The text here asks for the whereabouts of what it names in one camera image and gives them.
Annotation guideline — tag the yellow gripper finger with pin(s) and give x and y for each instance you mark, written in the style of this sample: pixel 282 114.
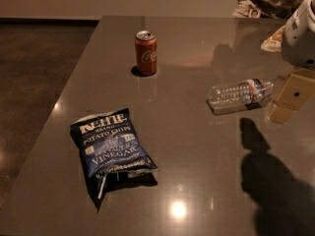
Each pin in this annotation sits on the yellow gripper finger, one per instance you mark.
pixel 298 88

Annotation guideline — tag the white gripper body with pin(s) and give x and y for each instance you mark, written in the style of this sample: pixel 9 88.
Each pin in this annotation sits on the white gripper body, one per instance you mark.
pixel 300 39

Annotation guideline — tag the red coke can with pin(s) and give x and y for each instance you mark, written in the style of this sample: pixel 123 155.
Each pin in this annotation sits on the red coke can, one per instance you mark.
pixel 146 52

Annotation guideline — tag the clear plastic water bottle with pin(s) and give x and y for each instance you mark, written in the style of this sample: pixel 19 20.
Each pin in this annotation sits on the clear plastic water bottle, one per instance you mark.
pixel 240 96

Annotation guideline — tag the blue potato chips bag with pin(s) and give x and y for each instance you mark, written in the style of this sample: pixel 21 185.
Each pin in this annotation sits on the blue potato chips bag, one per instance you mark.
pixel 109 145

